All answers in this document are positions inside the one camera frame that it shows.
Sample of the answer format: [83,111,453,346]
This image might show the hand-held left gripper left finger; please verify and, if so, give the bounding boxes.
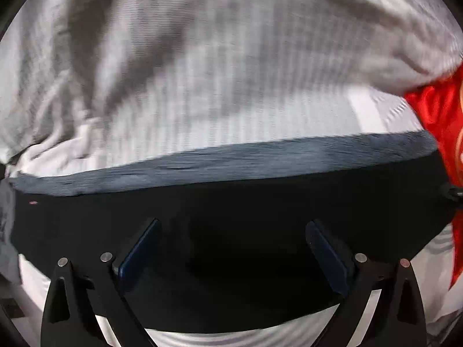
[41,218,161,347]

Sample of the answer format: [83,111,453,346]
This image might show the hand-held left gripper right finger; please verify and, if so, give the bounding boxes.
[305,219,427,347]

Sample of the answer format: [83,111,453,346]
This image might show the black pants with patterned waistband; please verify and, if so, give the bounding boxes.
[7,130,458,333]

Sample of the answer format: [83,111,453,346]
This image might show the red embroidered pillow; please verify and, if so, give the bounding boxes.
[403,77,463,291]

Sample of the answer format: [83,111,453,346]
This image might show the grey striped duvet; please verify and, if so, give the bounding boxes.
[0,0,463,174]

